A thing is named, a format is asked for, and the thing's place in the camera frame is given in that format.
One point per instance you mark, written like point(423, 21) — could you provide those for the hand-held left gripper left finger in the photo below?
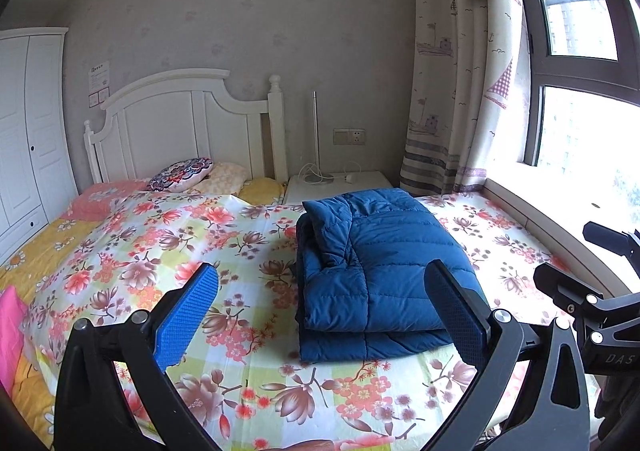
point(185, 316)

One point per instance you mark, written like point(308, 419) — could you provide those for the printed curtain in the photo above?
point(460, 56)

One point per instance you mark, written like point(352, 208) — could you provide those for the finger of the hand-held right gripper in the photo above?
point(612, 238)
point(565, 288)

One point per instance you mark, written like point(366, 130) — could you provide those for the pink floral pillow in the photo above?
point(100, 198)

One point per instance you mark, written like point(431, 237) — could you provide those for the white nightstand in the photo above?
point(320, 191)

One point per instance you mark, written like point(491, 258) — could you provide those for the floral bed cover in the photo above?
point(250, 256)

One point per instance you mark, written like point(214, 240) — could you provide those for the white bed headboard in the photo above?
point(175, 126)

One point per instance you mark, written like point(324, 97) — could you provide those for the beige floral pillow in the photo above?
point(225, 176)

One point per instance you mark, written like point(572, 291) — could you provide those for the pink cloth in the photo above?
point(11, 331)

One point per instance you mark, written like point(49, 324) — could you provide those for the dark framed window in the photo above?
point(532, 56)

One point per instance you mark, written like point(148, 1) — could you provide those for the wall socket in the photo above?
point(349, 136)

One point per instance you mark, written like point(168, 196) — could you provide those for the purple patterned cushion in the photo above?
point(180, 174)

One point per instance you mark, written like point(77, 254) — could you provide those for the beige windowsill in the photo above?
point(550, 226)

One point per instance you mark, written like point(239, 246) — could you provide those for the wall notice paper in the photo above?
point(99, 81)

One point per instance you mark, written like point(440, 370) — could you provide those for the blue quilted jacket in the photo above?
point(380, 271)

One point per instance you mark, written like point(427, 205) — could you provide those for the white wardrobe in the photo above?
point(30, 131)

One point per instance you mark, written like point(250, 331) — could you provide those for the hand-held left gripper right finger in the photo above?
point(457, 316)

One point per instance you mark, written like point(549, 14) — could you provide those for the silver stick lamp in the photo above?
point(314, 131)

